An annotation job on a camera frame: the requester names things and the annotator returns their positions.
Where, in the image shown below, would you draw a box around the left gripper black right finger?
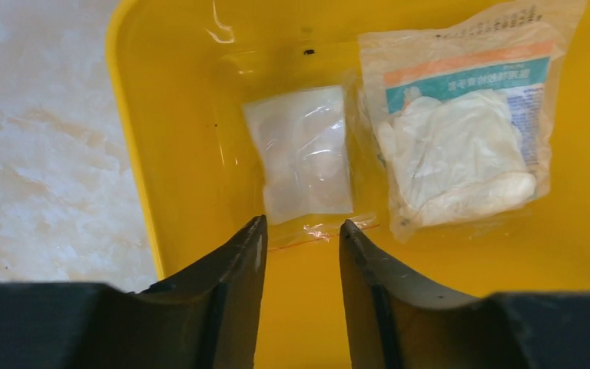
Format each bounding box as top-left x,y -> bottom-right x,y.
339,220 -> 590,368

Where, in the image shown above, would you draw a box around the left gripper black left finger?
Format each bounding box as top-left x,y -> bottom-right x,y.
0,216 -> 267,368

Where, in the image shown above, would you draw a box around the clear bag white gauze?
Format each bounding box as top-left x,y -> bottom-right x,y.
213,51 -> 380,251

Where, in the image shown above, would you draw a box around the gloves packet orange teal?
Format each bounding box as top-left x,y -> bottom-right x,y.
358,1 -> 587,240

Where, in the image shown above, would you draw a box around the yellow medicine box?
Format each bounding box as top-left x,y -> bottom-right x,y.
105,0 -> 590,369

